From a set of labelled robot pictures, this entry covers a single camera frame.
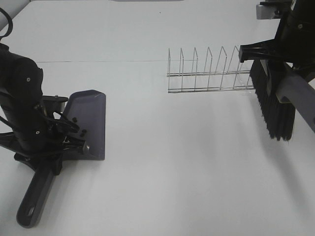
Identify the purple plastic dustpan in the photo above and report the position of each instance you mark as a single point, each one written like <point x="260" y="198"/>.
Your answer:
<point x="87" y="109"/>

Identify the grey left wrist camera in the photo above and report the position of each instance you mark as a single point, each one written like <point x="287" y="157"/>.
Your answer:
<point x="54" y="103"/>

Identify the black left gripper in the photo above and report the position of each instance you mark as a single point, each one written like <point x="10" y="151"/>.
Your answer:
<point x="71" y="149"/>

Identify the chrome wire rack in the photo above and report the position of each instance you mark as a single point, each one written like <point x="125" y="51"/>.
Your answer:
<point x="220" y="70"/>

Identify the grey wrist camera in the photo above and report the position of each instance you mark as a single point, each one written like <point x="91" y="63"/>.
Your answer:
<point x="268" y="9"/>
<point x="54" y="103"/>

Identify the pile of coffee beans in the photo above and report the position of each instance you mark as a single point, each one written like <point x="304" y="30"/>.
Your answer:
<point x="77" y="129"/>

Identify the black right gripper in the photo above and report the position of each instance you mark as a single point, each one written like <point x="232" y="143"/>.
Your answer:
<point x="299" y="51"/>

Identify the purple hand brush black bristles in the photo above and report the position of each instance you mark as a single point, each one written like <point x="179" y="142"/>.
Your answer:
<point x="281" y="93"/>

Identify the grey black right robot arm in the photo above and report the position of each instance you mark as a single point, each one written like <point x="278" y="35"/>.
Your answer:
<point x="297" y="20"/>

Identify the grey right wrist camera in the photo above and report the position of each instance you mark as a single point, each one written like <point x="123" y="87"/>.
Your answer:
<point x="268" y="9"/>

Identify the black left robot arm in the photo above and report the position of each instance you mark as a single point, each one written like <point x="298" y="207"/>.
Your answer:
<point x="41" y="131"/>

